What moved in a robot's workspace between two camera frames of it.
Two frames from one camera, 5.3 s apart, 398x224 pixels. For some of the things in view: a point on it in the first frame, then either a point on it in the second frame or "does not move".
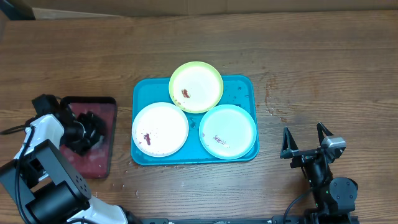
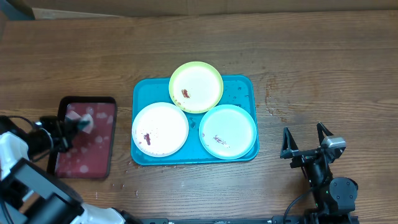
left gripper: x=93 y=122 → x=61 y=127
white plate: x=160 y=129 does not move
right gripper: x=290 y=149 does not move
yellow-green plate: x=196 y=87 does not move
